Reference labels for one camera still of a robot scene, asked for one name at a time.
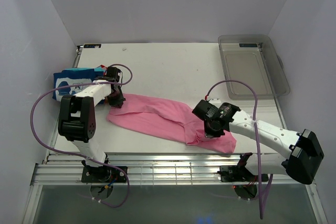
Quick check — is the pink t shirt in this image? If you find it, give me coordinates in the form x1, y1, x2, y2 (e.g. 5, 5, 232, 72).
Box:
107, 94, 236, 154

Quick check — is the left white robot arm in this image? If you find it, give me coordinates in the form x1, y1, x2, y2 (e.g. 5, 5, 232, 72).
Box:
58, 65, 125, 182

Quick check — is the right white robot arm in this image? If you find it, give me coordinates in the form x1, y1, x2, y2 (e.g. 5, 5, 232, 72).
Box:
192, 100, 324, 185

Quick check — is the folded blue printed t shirt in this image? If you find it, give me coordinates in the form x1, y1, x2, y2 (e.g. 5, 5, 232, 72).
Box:
52, 67, 104, 102

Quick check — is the clear plastic bin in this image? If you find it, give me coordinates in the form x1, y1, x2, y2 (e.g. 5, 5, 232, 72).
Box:
218, 35, 290, 99

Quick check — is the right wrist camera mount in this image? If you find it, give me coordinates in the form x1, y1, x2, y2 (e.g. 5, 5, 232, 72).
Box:
208, 99, 221, 104

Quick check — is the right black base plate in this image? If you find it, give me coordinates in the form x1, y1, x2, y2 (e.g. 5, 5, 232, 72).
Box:
217, 165, 258, 183

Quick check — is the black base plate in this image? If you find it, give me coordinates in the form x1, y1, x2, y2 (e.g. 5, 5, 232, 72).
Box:
81, 166, 127, 184
217, 165, 258, 183

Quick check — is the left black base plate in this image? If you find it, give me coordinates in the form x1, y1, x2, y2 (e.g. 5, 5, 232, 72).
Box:
81, 166, 127, 184

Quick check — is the aluminium rail frame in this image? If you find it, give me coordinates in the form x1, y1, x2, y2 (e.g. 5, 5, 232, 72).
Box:
30, 153, 316, 187

